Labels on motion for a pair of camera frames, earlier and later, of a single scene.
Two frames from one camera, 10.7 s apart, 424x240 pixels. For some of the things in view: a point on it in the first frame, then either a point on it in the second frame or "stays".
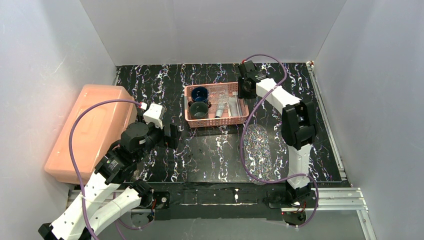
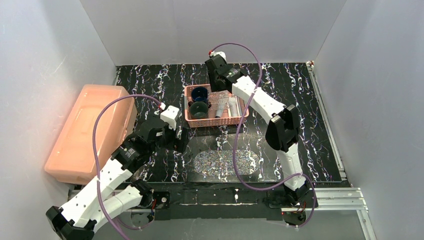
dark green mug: [198, 110] stays
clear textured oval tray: [257, 152] to [221, 162]
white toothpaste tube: [233, 106] stays
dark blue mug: [199, 94] stays
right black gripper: [245, 75] to [214, 81]
